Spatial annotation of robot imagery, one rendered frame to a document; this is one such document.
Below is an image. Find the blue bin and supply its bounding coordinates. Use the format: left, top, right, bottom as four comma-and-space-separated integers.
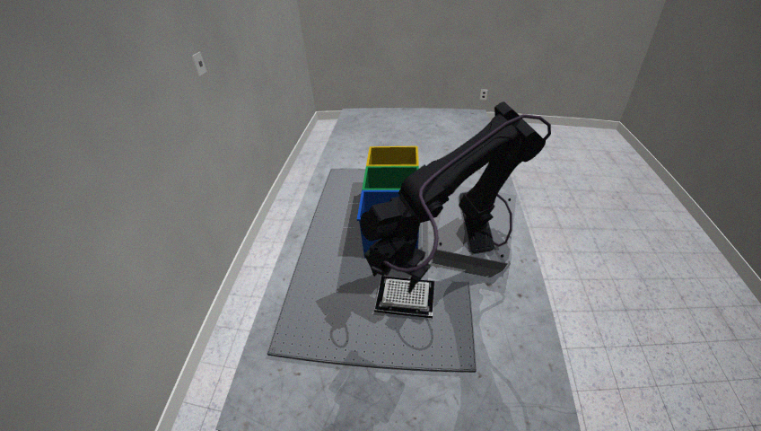
357, 190, 400, 254

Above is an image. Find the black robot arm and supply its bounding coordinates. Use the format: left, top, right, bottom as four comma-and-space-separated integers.
360, 101, 546, 276

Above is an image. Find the green bin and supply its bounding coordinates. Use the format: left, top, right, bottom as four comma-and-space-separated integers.
362, 166, 419, 190

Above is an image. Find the white well plate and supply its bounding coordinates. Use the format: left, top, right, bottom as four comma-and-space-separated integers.
381, 278, 429, 310

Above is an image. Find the yellow bin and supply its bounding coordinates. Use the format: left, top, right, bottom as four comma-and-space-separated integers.
366, 146, 419, 166

